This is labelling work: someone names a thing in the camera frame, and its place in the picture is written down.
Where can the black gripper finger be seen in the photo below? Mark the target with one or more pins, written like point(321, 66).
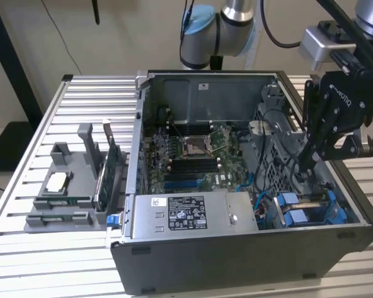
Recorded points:
point(311, 108)
point(345, 149)

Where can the hard disk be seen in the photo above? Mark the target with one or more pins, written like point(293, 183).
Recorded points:
point(312, 198)

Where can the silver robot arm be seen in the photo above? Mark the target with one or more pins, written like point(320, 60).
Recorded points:
point(236, 31)

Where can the empty blue disk carrier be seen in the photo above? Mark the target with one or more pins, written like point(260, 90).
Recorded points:
point(298, 216)

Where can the metal disk bay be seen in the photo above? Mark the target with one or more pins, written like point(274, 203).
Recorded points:
point(279, 208)

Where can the black RAM slot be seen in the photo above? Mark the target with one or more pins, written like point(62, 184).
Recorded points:
point(195, 164)
point(192, 132)
point(195, 160)
point(192, 129)
point(192, 126)
point(192, 123)
point(195, 172)
point(195, 168)

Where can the black expansion slot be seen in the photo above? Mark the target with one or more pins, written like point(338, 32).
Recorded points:
point(183, 177)

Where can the blue expansion slot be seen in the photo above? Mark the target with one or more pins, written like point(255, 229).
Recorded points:
point(183, 185)

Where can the grey perforated drive cage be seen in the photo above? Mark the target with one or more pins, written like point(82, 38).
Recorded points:
point(273, 161)

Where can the green motherboard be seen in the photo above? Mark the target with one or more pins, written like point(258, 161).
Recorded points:
point(230, 167)

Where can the CPU socket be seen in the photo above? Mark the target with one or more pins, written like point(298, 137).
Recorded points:
point(194, 146)

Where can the thin metal locking lever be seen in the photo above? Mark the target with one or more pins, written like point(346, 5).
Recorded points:
point(177, 129)

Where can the black PC case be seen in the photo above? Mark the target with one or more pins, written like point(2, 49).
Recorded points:
point(236, 260)

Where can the grey power supply unit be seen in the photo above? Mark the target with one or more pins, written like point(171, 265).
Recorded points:
point(189, 214)

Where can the green graphics card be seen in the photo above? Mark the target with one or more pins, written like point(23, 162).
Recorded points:
point(108, 174)

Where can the grey parts rack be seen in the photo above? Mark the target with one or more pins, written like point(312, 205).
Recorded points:
point(87, 133)

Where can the blue case latch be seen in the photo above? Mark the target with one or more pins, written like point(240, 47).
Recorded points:
point(111, 221)

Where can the black table corner cap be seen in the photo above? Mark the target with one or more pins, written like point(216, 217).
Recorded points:
point(68, 77)

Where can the green RAM stick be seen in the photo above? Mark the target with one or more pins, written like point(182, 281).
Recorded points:
point(65, 202)
point(59, 218)

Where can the silver CPU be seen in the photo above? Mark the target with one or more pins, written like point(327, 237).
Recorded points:
point(57, 183)

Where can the black stand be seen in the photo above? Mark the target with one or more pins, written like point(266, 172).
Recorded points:
point(6, 146)

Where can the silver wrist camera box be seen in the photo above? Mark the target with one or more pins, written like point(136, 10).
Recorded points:
point(317, 46)

